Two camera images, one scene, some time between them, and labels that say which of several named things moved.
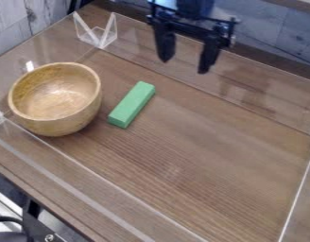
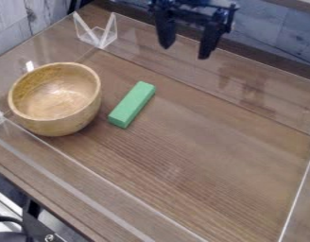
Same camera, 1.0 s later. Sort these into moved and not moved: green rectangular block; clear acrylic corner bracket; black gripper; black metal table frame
Moved: black gripper
Not moved: black metal table frame; clear acrylic corner bracket; green rectangular block
